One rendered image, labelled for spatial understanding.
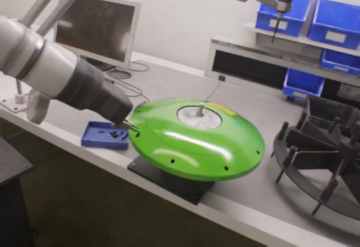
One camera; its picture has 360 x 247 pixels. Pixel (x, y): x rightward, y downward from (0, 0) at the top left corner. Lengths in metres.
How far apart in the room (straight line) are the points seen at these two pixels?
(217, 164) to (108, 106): 0.22
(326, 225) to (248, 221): 0.19
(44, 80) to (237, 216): 0.47
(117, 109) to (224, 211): 0.34
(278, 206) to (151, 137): 0.36
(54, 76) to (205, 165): 0.29
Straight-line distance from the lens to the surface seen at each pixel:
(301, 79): 1.40
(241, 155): 0.50
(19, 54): 0.37
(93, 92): 0.39
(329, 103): 1.18
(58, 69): 0.38
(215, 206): 0.61
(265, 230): 0.61
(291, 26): 1.16
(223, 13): 1.41
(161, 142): 0.48
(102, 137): 0.76
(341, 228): 0.72
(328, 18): 1.36
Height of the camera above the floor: 1.36
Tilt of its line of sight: 26 degrees down
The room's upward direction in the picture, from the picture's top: 9 degrees clockwise
